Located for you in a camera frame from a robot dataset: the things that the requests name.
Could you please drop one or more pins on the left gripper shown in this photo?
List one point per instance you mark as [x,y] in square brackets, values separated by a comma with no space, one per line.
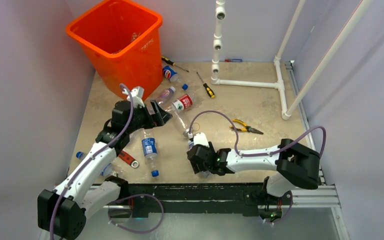
[158,118]

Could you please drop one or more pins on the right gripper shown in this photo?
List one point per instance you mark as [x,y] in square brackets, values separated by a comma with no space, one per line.
[197,168]

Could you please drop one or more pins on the purple label front bottle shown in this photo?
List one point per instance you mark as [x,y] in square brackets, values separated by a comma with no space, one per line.
[205,174]

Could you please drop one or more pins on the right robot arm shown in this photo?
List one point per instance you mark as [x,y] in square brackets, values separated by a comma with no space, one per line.
[295,165]

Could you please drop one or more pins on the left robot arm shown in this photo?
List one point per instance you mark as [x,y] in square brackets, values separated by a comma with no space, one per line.
[64,210]

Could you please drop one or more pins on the Pepsi bottle near bin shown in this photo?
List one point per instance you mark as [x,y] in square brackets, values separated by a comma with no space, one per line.
[170,74]

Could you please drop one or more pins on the orange plastic bin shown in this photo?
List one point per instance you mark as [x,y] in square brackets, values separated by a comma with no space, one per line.
[121,40]

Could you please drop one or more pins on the red label Nongfu bottle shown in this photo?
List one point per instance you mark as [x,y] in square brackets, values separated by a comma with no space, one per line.
[182,103]

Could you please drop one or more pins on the clear jar silver lid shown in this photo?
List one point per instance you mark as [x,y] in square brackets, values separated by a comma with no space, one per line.
[181,122]

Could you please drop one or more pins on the yellow rubber band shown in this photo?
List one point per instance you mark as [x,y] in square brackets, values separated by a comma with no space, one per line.
[195,127]

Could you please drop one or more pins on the blue label bottle standing cap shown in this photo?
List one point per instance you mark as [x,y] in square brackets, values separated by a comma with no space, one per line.
[150,152]

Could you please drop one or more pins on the loose blue bottle cap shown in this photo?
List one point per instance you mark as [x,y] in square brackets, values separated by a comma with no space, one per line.
[185,86]

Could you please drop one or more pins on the black yellow short screwdriver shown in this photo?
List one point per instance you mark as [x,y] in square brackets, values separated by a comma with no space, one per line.
[208,90]

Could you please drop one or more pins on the red adjustable wrench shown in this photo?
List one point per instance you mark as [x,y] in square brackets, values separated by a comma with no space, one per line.
[128,159]

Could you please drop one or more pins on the yellow black pliers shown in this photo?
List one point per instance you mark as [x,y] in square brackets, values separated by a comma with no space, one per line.
[244,127]

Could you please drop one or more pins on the black yellow long screwdriver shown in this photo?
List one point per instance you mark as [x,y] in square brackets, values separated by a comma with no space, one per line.
[171,63]

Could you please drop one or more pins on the red blue small screwdriver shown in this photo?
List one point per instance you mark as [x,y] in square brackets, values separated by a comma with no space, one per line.
[232,60]

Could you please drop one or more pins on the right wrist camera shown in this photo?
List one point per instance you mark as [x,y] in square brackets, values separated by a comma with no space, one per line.
[197,139]

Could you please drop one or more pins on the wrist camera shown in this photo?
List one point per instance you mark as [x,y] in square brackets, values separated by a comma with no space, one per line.
[135,96]
[197,139]

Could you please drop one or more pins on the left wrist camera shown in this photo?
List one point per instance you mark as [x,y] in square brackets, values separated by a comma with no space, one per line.
[135,96]

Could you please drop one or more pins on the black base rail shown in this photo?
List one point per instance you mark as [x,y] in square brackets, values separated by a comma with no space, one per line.
[247,199]

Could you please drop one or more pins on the aluminium frame rail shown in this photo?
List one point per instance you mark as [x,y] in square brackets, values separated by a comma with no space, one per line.
[325,196]

